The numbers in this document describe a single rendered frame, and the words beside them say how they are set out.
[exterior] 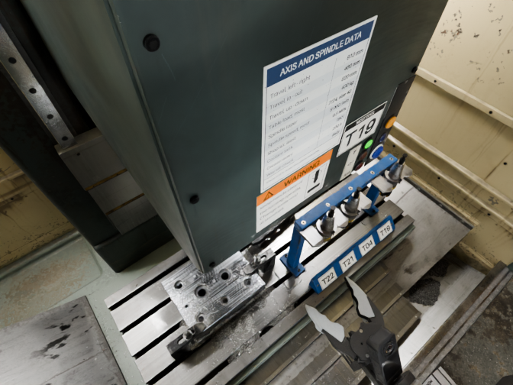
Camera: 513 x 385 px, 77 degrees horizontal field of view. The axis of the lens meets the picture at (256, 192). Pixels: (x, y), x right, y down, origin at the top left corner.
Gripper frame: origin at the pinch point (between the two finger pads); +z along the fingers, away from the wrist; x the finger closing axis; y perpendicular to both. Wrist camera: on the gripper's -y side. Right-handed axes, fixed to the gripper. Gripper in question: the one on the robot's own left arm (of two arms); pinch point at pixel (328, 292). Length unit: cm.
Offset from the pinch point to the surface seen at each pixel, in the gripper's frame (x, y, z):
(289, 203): -2.7, -19.1, 12.5
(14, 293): -93, 87, 94
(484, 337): 115, 145, -50
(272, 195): -6.8, -25.1, 12.1
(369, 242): 45, 51, 14
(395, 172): 53, 19, 22
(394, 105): 20.0, -28.6, 14.3
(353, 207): 31.4, 19.6, 19.3
